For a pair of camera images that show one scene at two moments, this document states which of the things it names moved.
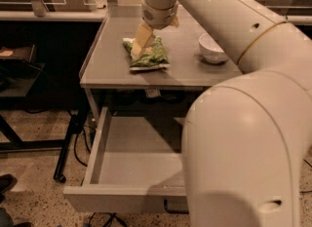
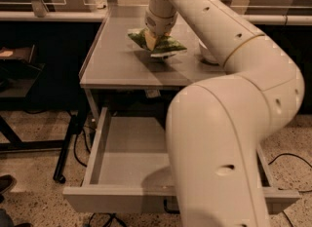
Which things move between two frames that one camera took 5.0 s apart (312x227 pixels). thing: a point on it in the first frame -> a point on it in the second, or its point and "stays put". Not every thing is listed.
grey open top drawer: x=136 y=166 stays put
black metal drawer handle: x=176 y=211 stays put
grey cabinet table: x=107 y=66 stays put
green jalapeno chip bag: x=154 y=56 -> x=164 y=46
